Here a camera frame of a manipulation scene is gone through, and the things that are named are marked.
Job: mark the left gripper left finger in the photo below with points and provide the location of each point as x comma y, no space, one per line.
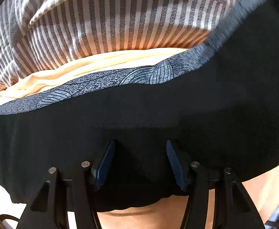
73,189

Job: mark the grey striped duvet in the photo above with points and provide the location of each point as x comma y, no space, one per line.
38,35

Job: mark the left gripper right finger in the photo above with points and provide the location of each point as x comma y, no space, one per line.
216,192

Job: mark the peach blanket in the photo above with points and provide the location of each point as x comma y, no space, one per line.
264,189

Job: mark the black pants with blue trim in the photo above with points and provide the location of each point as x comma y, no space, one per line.
217,103

